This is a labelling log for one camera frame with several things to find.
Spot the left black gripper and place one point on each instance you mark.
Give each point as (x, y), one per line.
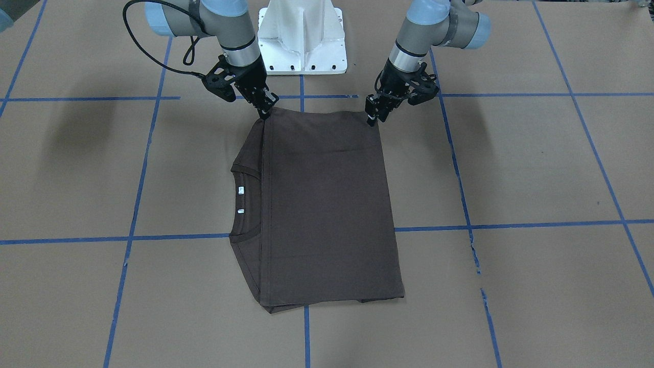
(394, 82)

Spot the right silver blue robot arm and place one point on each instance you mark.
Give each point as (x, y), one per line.
(227, 21)

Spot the white pedestal column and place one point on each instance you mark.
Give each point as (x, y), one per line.
(302, 38)

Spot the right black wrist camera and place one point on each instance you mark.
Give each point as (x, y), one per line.
(220, 78)

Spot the dark brown t-shirt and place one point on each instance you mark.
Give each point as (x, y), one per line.
(313, 218)

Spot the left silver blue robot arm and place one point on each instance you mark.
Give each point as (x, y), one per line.
(428, 24)

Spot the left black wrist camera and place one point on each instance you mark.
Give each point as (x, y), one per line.
(423, 85)

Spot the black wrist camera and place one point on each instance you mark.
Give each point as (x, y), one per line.
(220, 78)
(423, 85)

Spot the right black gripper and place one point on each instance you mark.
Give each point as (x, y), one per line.
(252, 77)

